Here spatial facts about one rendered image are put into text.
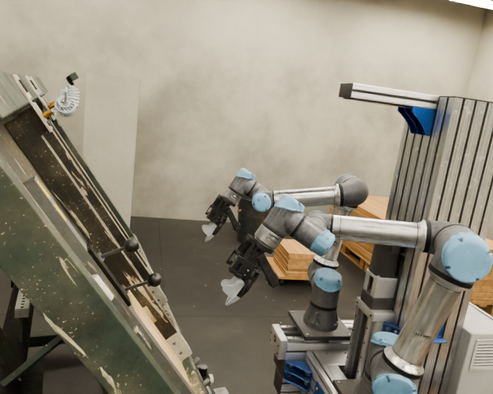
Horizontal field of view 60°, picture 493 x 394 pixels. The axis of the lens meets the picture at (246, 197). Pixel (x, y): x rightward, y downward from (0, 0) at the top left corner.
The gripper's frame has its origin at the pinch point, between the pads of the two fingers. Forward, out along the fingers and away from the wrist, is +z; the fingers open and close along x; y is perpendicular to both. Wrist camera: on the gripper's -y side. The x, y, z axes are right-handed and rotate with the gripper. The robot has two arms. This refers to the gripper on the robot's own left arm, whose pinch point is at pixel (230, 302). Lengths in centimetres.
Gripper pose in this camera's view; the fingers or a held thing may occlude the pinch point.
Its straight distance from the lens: 128.3
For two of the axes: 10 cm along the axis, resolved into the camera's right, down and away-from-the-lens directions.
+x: 1.9, 2.2, -9.5
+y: -8.0, -5.3, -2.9
